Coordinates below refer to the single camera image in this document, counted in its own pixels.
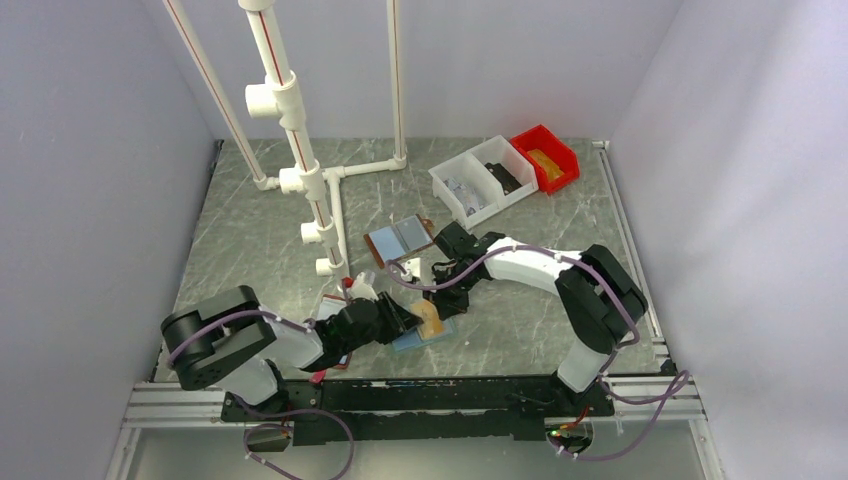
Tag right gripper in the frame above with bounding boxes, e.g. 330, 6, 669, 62
422, 266, 479, 321

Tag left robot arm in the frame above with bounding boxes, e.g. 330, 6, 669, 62
160, 285, 423, 420

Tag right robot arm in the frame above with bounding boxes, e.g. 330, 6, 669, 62
423, 222, 649, 415

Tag orange credit card in holder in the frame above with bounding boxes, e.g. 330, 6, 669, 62
410, 299, 446, 341

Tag red card holder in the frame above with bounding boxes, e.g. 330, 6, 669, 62
311, 295, 353, 371

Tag brown card holder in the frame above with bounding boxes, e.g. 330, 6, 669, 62
363, 214, 434, 269

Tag grey parts in bin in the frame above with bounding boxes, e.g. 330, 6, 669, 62
444, 177, 488, 217

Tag white divided bin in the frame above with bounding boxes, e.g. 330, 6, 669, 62
428, 136, 539, 230

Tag black part in bin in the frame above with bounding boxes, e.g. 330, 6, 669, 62
485, 163, 522, 196

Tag yellow item in red bin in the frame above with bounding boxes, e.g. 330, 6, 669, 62
528, 149, 564, 181

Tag red plastic bin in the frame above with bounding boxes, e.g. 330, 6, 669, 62
509, 124, 580, 196

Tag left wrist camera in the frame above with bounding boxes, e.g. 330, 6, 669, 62
341, 270, 378, 303

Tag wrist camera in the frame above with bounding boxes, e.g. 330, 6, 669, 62
341, 270, 378, 303
401, 257, 423, 285

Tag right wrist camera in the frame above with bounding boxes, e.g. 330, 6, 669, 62
401, 257, 423, 285

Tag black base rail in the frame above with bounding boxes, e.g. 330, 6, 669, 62
221, 374, 615, 446

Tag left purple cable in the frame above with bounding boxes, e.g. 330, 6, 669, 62
165, 281, 356, 478

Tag purple cable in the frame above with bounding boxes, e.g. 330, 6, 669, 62
385, 243, 692, 464
165, 281, 356, 478

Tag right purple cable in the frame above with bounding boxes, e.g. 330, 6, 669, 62
385, 243, 692, 464

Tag white pvc pipe frame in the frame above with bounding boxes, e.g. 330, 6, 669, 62
163, 1, 408, 283

